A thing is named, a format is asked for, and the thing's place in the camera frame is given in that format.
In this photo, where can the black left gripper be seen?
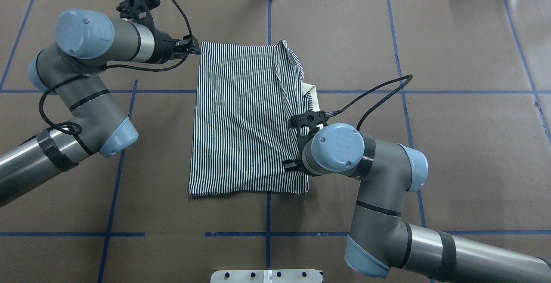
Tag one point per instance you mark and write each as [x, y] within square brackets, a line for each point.
[165, 47]

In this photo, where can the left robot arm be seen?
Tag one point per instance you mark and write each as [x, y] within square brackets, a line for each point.
[82, 115]

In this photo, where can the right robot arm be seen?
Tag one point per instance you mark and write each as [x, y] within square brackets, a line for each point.
[379, 239]

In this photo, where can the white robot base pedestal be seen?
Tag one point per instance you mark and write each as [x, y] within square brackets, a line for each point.
[268, 276]

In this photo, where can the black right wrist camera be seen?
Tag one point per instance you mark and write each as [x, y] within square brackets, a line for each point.
[308, 121]

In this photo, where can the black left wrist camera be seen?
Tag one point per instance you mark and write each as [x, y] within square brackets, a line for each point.
[138, 11]

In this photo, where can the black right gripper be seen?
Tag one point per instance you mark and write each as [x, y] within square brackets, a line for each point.
[291, 165]

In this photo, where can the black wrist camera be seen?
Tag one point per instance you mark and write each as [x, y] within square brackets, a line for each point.
[308, 121]
[138, 11]

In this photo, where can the navy white striped polo shirt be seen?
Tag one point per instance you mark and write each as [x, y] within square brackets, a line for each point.
[245, 98]

